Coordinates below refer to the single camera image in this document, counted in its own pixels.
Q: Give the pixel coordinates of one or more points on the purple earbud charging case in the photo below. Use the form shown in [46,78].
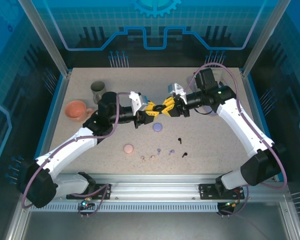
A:
[157,127]

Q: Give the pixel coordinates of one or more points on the pink earbud charging case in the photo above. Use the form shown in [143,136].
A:
[128,149]

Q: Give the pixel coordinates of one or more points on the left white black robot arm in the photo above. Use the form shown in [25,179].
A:
[65,152]

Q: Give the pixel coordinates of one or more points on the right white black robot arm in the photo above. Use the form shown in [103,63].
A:
[240,125]

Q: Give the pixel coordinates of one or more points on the purple tray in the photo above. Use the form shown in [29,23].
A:
[191,83]

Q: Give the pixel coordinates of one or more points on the grey mug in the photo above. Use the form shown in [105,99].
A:
[98,87]

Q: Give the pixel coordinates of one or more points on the orange cup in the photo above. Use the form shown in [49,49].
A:
[76,112]

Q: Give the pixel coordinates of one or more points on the blue table side trim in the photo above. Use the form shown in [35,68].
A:
[46,125]

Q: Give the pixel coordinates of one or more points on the small LED controller board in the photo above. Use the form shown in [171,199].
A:
[86,203]
[231,204]

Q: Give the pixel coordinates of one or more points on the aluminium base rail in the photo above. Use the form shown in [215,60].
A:
[152,190]

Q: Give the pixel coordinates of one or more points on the left black mount plate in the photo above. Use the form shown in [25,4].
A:
[100,191]

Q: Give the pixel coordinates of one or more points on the black mount plate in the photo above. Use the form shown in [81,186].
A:
[100,191]
[207,191]

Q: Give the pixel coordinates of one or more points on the aluminium frame post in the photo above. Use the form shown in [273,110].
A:
[264,37]
[46,37]

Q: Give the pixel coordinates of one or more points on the right black mount plate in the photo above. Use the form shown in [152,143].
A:
[207,191]

